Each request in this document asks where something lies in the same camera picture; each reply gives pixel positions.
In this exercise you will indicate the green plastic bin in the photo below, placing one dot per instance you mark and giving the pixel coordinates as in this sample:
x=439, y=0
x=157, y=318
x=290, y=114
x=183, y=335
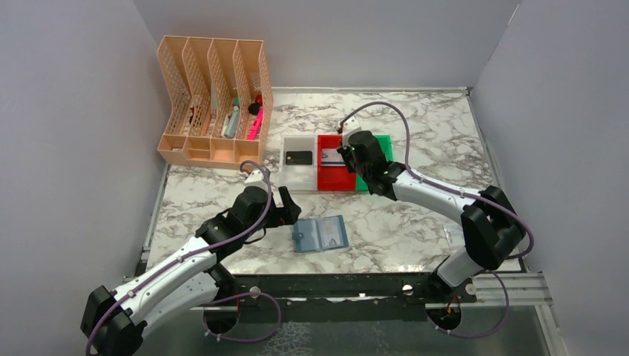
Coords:
x=386, y=146

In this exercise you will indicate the teal grey stapler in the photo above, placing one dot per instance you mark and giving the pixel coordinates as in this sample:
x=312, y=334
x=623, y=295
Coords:
x=232, y=120

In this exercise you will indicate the pink highlighter pen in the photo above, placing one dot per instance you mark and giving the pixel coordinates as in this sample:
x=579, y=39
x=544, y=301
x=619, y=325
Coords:
x=257, y=124

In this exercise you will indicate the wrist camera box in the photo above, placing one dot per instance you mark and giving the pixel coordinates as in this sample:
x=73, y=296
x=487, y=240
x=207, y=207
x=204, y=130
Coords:
x=257, y=179
x=347, y=132

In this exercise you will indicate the red plastic bin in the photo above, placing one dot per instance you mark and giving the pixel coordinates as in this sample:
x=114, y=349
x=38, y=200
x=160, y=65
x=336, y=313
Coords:
x=332, y=178

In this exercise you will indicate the grey credit card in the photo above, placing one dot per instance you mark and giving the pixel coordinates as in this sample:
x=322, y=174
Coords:
x=331, y=157

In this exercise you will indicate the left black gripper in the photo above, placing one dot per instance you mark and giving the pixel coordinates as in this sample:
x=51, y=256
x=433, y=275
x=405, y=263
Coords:
x=282, y=213

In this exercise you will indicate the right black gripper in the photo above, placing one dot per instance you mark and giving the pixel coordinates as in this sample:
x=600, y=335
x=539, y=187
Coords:
x=348, y=156

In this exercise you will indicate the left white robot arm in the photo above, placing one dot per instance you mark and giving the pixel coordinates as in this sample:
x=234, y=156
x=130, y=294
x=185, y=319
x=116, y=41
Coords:
x=116, y=321

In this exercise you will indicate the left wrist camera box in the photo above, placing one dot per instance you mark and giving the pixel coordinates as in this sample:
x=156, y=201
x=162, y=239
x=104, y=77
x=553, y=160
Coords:
x=257, y=179

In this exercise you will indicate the black credit card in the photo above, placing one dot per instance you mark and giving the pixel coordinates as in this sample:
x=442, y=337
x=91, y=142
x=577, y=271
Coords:
x=298, y=158

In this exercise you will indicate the clear plastic packet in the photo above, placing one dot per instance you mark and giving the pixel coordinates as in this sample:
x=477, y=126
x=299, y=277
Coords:
x=454, y=235

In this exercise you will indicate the blue leather card holder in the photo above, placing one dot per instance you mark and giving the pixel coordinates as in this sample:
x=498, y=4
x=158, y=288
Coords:
x=305, y=236

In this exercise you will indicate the peach plastic file organizer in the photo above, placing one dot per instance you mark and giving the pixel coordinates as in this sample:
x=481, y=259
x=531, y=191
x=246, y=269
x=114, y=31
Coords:
x=203, y=76

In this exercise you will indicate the white plastic bin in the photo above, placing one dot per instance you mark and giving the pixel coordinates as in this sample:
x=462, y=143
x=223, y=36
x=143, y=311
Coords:
x=298, y=177

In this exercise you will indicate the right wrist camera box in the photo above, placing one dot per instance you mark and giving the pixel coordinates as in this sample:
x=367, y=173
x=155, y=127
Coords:
x=347, y=132

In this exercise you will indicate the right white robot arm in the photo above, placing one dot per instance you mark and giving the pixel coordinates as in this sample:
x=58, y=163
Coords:
x=490, y=229

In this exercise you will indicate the black binder clip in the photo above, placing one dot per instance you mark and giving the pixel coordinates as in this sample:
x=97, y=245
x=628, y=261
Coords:
x=255, y=108

